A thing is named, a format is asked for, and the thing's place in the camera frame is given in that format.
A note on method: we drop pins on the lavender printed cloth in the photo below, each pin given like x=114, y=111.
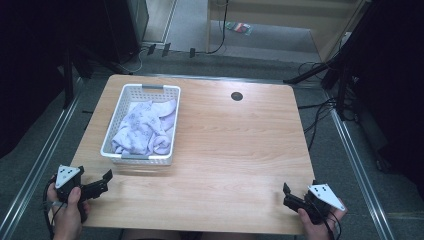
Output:
x=143, y=130

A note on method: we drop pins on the black plug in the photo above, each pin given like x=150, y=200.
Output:
x=151, y=49
x=166, y=49
x=192, y=52

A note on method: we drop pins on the person's left hand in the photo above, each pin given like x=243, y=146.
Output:
x=66, y=220

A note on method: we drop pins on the colourful packet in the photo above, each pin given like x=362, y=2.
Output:
x=239, y=28

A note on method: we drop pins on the black upright post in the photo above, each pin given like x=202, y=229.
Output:
x=68, y=80

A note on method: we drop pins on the black round table grommet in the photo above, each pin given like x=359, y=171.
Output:
x=236, y=96

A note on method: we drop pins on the black metal stand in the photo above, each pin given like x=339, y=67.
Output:
x=333, y=63

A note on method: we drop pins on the person's right hand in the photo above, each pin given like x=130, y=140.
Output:
x=316, y=231

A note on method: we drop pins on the white plastic basket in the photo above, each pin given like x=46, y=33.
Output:
x=113, y=140

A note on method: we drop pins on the aluminium floor rail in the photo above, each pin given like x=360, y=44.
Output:
x=360, y=173
x=30, y=180

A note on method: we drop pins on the dark cabinet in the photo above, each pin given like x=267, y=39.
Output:
x=126, y=26

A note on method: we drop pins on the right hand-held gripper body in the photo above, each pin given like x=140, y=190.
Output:
x=325, y=196

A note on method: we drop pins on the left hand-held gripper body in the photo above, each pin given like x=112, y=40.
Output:
x=66, y=175

